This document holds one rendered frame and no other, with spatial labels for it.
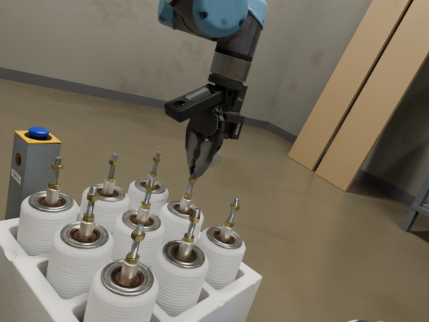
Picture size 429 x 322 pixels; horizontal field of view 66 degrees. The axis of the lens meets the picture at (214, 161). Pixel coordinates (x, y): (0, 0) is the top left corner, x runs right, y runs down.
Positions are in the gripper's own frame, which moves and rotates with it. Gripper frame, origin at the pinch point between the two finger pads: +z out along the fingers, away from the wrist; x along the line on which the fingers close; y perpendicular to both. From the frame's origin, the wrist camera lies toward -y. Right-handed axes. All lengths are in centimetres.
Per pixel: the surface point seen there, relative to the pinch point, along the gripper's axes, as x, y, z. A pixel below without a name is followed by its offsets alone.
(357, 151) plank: 24, 179, 8
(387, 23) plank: 49, 208, -79
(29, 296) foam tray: -1.9, -30.6, 18.4
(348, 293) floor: -28, 58, 35
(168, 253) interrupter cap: -11.6, -13.0, 9.2
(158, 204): 7.0, -0.5, 11.6
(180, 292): -16.4, -13.2, 13.3
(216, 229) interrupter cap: -9.2, 1.6, 9.1
